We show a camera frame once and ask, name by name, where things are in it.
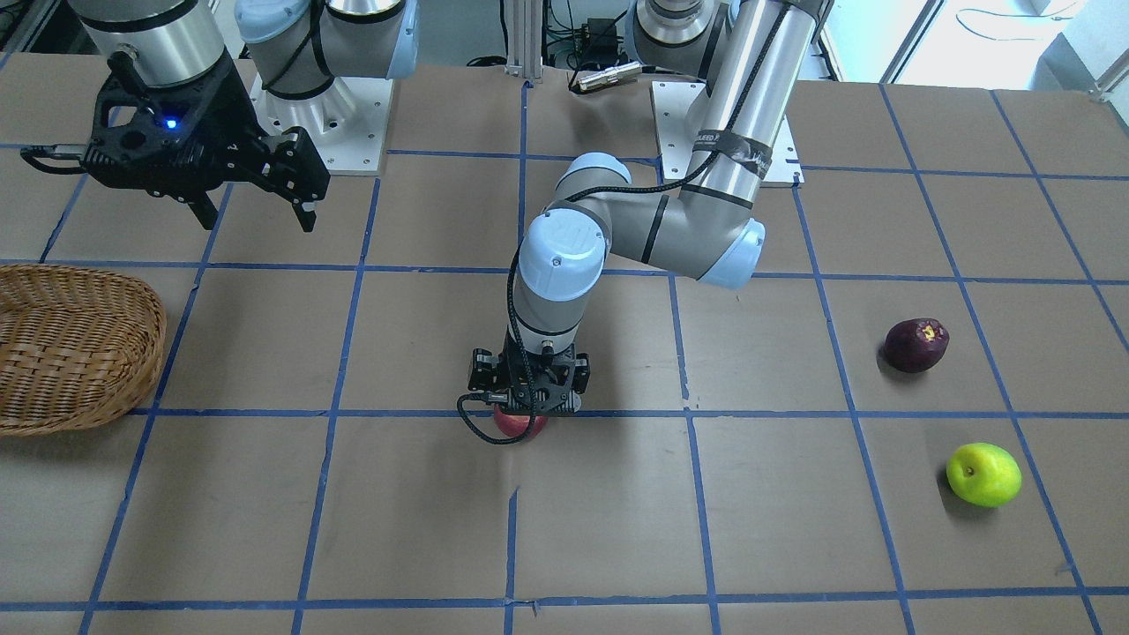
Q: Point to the green apple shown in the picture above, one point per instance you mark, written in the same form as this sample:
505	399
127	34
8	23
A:
984	475

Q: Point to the dark red apple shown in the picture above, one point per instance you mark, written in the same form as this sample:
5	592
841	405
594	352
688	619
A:
915	345

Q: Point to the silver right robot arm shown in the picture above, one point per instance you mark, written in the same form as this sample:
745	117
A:
298	47

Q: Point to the red yellow apple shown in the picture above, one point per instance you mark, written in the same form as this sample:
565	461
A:
512	425

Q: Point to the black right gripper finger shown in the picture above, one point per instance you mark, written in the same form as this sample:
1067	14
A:
290	166
203	208

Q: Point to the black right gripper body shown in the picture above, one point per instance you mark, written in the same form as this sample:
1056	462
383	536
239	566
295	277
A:
231	104

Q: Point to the woven wicker basket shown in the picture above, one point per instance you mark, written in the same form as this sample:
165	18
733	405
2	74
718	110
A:
80	347

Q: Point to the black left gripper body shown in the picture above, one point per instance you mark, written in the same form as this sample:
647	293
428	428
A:
481	371

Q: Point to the aluminium frame post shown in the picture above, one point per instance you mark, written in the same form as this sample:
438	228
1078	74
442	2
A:
524	31

